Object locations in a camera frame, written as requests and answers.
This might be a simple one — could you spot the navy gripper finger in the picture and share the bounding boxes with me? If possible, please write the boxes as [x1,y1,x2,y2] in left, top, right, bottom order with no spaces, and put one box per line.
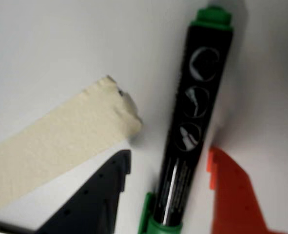
[33,149,132,234]

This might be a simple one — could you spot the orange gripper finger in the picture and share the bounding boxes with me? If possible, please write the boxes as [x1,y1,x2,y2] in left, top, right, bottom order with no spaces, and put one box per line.
[206,146,288,234]

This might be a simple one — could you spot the green marker with black barrel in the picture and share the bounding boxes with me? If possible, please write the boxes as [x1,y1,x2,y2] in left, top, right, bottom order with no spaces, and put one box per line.
[137,4,233,234]

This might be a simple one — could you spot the beige masking tape strip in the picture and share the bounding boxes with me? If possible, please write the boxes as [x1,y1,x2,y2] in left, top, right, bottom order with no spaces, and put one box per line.
[0,75,143,215]

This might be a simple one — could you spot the scissors with blue handles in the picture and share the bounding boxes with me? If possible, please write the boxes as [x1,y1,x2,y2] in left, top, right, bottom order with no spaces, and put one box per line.
[0,217,40,234]

